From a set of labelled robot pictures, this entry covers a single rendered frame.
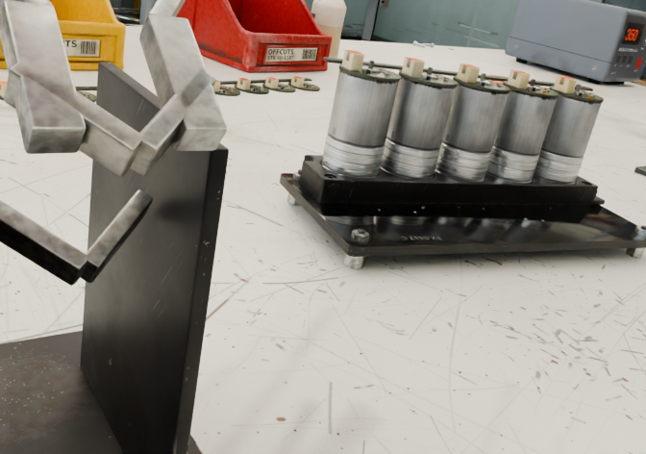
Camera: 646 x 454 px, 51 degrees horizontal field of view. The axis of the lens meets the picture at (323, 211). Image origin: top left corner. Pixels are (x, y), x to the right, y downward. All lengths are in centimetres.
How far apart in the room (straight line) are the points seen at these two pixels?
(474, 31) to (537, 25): 498
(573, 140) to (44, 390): 25
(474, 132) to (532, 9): 70
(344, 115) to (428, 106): 4
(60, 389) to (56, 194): 12
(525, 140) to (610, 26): 63
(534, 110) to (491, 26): 556
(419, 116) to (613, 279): 10
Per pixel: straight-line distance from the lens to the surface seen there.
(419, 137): 29
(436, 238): 26
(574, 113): 34
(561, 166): 34
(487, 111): 30
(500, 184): 32
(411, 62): 29
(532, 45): 99
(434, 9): 623
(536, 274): 29
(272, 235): 26
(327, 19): 68
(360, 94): 27
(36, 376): 17
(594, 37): 95
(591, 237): 31
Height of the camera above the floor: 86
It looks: 21 degrees down
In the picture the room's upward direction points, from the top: 11 degrees clockwise
